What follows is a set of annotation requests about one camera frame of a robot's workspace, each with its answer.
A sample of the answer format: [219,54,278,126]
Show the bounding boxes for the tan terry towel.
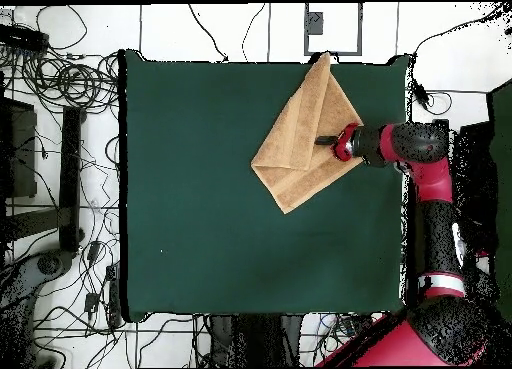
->
[250,51,365,215]

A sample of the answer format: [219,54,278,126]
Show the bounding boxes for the black box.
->
[453,121,497,234]
[0,97,38,199]

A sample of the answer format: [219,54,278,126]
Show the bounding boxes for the dark green table cloth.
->
[118,49,412,323]

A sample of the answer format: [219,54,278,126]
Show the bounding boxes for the green cloth beside table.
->
[486,79,512,322]

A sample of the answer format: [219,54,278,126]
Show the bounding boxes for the black upright bar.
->
[58,105,84,253]

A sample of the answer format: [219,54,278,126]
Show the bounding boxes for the black power strip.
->
[0,23,50,53]
[106,264,122,328]

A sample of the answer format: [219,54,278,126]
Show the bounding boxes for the dark horizontal beam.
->
[5,206,74,242]

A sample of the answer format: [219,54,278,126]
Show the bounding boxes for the grey square floor frame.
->
[303,2,364,57]

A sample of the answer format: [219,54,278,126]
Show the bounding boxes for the black cable plug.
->
[411,77,432,111]

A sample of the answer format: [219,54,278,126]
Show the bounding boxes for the thin black floor cable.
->
[187,2,230,63]
[241,2,267,62]
[413,2,512,56]

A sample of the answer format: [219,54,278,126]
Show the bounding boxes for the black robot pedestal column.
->
[207,313,306,368]

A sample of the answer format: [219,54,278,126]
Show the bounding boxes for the coil of black cables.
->
[21,50,121,114]

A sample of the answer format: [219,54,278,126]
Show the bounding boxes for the pedestal leg with caster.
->
[0,249,76,368]

